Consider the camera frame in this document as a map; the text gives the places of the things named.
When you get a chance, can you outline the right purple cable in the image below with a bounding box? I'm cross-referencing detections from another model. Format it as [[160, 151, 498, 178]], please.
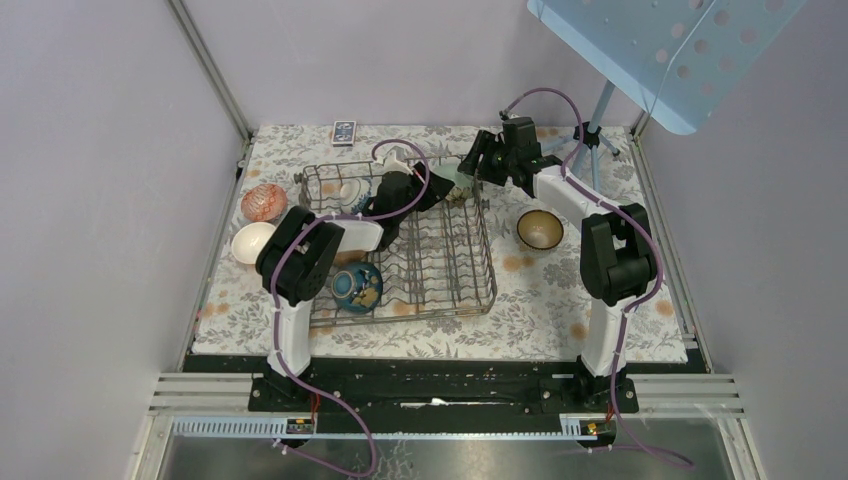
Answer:
[[500, 87, 698, 473]]

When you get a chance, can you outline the dark blue bowl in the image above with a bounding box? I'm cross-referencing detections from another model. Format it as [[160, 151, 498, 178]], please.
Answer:
[[330, 262, 384, 314]]

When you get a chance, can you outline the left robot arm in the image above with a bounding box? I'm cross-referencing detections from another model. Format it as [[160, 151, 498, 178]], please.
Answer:
[[255, 162, 455, 411]]

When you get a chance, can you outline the white blue floral bowl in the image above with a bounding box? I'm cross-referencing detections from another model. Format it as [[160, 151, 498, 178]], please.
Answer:
[[339, 178, 373, 214]]

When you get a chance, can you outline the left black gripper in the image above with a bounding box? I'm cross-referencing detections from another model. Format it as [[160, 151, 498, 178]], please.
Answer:
[[394, 162, 454, 224]]

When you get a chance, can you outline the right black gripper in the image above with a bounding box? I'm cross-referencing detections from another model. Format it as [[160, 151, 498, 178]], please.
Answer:
[[457, 131, 517, 188]]

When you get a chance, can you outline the black patterned bowl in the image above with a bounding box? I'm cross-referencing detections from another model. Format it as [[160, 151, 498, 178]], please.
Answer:
[[516, 209, 565, 251]]

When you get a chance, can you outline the orange bowl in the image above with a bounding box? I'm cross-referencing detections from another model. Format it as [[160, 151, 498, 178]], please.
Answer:
[[230, 222, 276, 265]]

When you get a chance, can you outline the blue white zigzag bowl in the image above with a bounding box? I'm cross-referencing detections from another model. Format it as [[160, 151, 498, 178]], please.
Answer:
[[240, 183, 288, 222]]

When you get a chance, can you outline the blue music stand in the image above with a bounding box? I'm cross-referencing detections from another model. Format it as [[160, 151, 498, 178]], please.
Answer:
[[543, 0, 810, 193]]

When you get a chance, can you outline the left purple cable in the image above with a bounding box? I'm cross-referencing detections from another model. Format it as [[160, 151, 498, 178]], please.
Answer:
[[270, 138, 432, 480]]

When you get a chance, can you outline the playing card box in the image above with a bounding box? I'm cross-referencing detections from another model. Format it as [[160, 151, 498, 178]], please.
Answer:
[[331, 120, 357, 147]]

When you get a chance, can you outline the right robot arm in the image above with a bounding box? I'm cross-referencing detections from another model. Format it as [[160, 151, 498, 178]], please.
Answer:
[[458, 117, 662, 412]]

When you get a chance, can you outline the grey wire dish rack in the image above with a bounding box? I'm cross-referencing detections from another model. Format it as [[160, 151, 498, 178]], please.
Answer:
[[311, 155, 497, 328]]

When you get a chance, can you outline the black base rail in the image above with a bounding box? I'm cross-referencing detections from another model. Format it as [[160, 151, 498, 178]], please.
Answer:
[[182, 354, 641, 439]]

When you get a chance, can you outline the brown floral bowl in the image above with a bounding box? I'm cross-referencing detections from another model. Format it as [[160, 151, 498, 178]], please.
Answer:
[[333, 250, 368, 268]]

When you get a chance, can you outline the pale green bowl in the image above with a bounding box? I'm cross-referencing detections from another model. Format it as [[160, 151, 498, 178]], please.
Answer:
[[434, 163, 473, 204]]

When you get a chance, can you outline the purple cable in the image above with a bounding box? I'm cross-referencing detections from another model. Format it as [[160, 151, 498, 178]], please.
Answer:
[[270, 138, 432, 480], [500, 87, 698, 473]]

